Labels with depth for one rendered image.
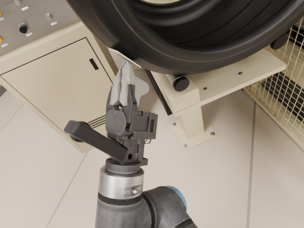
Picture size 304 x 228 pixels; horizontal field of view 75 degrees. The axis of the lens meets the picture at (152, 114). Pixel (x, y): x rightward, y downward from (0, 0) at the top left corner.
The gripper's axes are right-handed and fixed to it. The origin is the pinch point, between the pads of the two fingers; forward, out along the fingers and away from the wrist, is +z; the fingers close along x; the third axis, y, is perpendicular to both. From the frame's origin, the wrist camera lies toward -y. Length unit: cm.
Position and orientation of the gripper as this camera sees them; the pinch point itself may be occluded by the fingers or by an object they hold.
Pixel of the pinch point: (123, 66)
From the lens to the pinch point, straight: 40.4
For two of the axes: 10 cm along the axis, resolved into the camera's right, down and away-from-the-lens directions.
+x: 6.6, 0.7, -7.5
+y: 7.4, 0.7, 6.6
